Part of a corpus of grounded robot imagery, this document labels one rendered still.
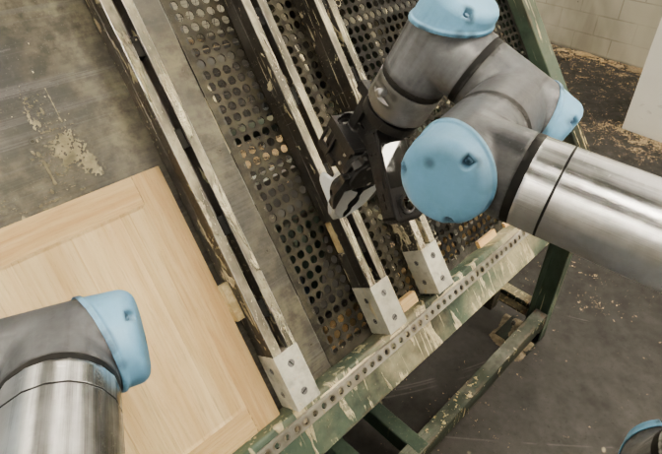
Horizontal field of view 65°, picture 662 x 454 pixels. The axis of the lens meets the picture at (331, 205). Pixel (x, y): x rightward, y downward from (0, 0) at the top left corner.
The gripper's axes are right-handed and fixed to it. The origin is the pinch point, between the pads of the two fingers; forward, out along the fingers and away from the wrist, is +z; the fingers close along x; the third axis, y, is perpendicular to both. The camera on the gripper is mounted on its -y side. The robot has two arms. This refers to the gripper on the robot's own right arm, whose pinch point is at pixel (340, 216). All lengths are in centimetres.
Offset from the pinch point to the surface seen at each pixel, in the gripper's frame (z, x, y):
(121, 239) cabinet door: 32.2, 22.0, 22.4
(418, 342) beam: 51, -39, -14
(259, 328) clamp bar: 39.1, 2.0, -0.3
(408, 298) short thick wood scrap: 50, -42, -4
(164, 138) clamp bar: 21.0, 11.1, 35.3
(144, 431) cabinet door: 48, 26, -8
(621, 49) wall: 143, -510, 166
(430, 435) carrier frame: 111, -68, -37
